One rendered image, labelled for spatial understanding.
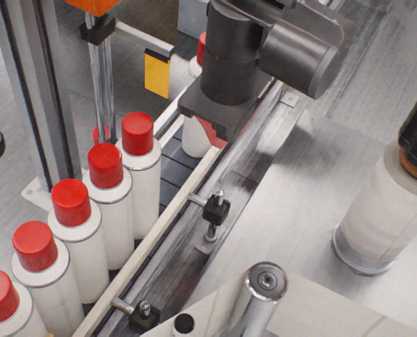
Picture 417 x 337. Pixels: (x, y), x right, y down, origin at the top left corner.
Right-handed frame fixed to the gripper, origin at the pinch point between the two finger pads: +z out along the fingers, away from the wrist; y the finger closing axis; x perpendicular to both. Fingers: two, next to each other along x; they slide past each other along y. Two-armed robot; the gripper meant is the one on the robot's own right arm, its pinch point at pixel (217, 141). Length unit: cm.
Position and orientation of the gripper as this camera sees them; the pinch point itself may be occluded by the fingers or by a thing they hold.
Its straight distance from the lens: 59.9
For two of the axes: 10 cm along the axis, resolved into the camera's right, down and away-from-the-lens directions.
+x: -8.7, -4.4, 2.2
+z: -1.0, 5.9, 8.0
